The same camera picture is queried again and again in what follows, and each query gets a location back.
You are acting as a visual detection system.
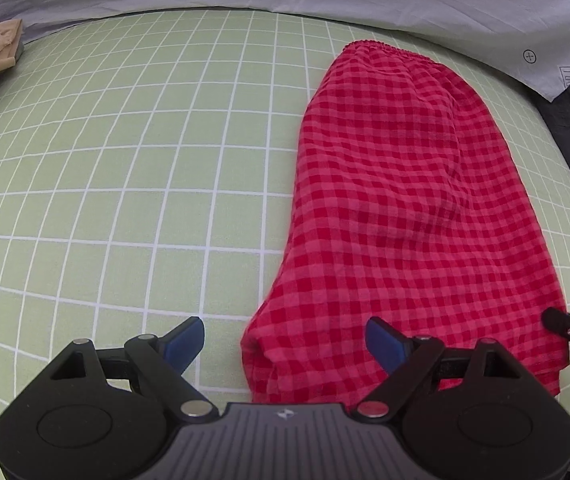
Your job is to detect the green grid cutting mat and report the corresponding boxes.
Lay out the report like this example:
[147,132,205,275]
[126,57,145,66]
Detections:
[0,7,570,480]

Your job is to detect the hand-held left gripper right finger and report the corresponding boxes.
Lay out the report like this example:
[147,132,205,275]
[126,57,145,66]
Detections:
[355,316,523,418]

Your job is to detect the red checkered shorts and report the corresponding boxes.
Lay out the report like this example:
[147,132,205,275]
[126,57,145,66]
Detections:
[240,40,568,406]

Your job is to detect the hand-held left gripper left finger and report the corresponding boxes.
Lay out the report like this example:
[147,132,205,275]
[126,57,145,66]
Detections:
[50,316,218,418]

